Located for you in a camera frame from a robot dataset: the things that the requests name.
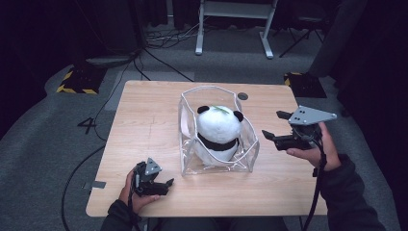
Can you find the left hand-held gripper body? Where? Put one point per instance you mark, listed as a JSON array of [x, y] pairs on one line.
[[152, 166]]

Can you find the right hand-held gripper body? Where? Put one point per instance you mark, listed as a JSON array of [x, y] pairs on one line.
[[309, 115]]

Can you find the clear plastic bag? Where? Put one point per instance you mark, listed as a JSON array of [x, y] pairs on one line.
[[189, 154]]

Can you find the panda plush toy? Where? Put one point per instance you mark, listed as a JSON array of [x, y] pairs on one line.
[[218, 128]]

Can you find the person's left hand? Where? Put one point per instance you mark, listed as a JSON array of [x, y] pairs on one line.
[[130, 199]]

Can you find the person's right hand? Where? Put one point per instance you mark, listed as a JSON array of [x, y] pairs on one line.
[[327, 154]]

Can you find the black yellow striped floor plate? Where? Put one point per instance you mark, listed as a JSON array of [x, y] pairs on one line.
[[304, 85], [81, 80]]

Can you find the round grey table grommet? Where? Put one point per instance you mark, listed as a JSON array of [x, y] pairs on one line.
[[242, 96]]

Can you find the grey tape strip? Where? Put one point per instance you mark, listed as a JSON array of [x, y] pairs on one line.
[[96, 184]]

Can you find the person's lap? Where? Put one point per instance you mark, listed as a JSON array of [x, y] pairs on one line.
[[221, 224]]

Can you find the black tripod stand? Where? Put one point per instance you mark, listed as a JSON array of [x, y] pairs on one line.
[[303, 35]]

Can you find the grey curtain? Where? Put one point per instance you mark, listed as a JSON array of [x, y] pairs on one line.
[[340, 35]]

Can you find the grey round stand base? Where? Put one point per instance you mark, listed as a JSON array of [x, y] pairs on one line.
[[109, 61]]

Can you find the tall black cabinet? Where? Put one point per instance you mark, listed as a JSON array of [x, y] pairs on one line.
[[112, 25]]

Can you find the white metal table frame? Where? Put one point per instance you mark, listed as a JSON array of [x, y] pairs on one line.
[[235, 9]]

